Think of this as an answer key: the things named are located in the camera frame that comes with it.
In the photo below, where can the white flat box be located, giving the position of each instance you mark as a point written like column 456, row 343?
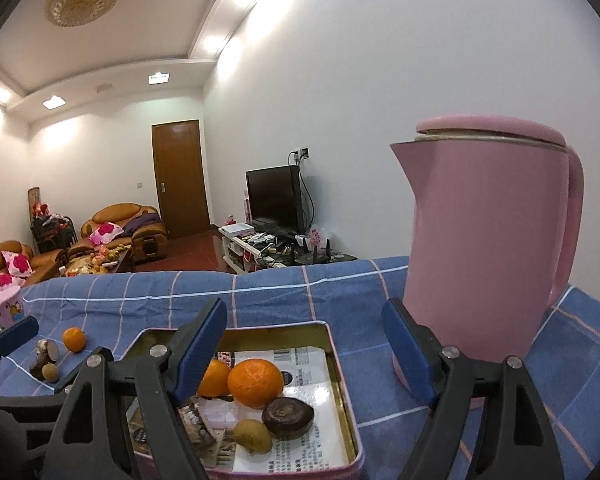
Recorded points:
column 236, row 228

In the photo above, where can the square ceiling light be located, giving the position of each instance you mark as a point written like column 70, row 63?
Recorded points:
column 159, row 77
column 53, row 101

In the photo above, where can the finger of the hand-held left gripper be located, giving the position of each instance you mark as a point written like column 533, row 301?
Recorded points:
column 15, row 334

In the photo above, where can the brown wooden door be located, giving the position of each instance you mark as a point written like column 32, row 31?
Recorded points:
column 180, row 175

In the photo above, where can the purple throw blanket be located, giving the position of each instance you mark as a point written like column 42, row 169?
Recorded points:
column 142, row 222

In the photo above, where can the chocolate cake slice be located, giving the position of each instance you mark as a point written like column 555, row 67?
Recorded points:
column 197, row 422

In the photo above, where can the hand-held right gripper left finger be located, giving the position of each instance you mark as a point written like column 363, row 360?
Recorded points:
column 200, row 350

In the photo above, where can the dark coffee table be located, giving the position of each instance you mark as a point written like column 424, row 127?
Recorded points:
column 127, row 260

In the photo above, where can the large orange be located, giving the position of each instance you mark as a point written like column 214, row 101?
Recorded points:
column 255, row 382

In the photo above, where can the blue checked blanket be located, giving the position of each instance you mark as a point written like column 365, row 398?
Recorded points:
column 280, row 300

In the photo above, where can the pile of snacks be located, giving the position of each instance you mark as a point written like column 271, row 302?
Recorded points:
column 95, row 262

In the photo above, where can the pink kettle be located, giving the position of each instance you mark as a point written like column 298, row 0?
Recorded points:
column 480, row 260

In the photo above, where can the black router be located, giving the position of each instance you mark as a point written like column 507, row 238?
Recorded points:
column 312, row 256

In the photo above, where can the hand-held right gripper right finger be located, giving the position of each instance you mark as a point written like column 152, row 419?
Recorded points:
column 410, row 355

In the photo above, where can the black rack with clothes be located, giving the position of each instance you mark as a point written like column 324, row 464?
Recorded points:
column 52, row 235

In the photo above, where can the pink flower bunch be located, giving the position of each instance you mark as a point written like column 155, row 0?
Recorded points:
column 317, row 237

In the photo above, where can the brown framed board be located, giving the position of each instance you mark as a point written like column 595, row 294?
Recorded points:
column 34, row 202

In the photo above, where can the small orange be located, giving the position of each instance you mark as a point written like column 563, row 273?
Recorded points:
column 74, row 339
column 217, row 377

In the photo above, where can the brown leather armchair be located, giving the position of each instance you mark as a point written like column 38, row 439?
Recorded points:
column 115, row 212

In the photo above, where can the pink tin box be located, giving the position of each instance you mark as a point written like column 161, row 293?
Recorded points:
column 337, row 360

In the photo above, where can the wall socket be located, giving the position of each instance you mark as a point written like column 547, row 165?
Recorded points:
column 300, row 154

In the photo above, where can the black television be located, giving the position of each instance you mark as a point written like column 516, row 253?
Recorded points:
column 272, row 200

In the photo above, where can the pink floral cushion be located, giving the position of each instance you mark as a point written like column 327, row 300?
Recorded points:
column 4, row 282
column 17, row 263
column 105, row 232

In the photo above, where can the dark mushroom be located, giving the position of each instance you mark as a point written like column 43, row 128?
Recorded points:
column 287, row 417

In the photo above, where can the printed paper sheet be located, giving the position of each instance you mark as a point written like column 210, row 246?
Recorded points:
column 320, row 440

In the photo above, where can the white television stand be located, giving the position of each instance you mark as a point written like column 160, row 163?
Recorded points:
column 232, row 255

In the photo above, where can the pink cartoon mug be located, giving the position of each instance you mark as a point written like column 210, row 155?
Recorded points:
column 7, row 312

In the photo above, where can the ceiling air vent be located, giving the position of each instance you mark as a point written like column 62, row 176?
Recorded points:
column 105, row 87

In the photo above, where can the small brown kiwi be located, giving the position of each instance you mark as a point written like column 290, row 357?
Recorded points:
column 50, row 373

